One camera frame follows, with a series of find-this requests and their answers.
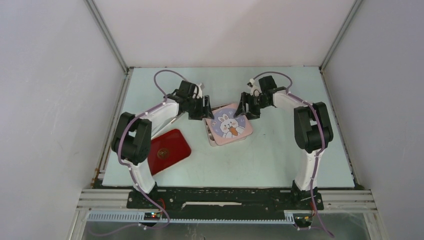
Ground purple cable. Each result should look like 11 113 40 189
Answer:
251 71 335 238
86 69 186 237

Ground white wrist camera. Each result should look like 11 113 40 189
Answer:
193 83 204 99
247 78 262 97

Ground white divided chocolate box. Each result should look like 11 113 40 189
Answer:
203 105 248 148

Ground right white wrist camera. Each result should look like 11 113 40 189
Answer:
247 78 262 97

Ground round foil wrapped chocolate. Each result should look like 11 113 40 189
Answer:
157 148 170 159

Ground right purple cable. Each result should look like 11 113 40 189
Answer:
251 71 335 238

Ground grey cable duct strip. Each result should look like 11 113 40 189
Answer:
86 211 295 225

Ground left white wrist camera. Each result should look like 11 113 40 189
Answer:
193 83 204 99

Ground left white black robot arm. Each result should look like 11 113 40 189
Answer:
111 80 214 208

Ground silver metal tongs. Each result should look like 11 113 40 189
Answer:
170 113 185 125

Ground red plastic tray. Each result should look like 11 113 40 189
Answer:
147 129 192 176

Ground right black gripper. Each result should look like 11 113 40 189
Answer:
234 91 271 121

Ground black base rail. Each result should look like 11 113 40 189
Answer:
126 186 324 220

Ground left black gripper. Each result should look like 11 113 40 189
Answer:
186 95 214 121

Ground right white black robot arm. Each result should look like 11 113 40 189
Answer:
234 71 334 209

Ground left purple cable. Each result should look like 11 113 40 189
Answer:
86 69 186 237

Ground silver metal box lid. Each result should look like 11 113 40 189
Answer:
205 102 254 147

